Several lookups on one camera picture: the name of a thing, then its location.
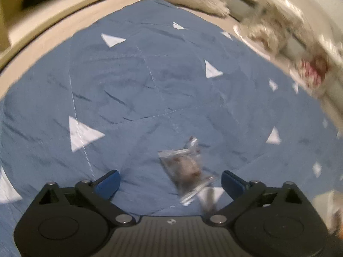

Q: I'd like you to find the white shallow cardboard box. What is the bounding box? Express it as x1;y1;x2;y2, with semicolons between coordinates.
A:
313;190;343;240

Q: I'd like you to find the clear case white doll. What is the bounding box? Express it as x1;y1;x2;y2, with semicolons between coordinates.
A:
234;0;315;59

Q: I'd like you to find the wooden bedside shelf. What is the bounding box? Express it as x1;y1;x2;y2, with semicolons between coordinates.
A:
0;0;140;70

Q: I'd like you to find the clear case pink doll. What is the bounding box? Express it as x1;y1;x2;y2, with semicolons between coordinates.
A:
290;34;342;97

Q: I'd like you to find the blue quilted triangle blanket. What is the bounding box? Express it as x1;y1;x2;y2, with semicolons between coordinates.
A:
1;0;342;256

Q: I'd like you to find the clear green candy packet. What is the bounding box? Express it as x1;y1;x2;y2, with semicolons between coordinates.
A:
158;136;216;206

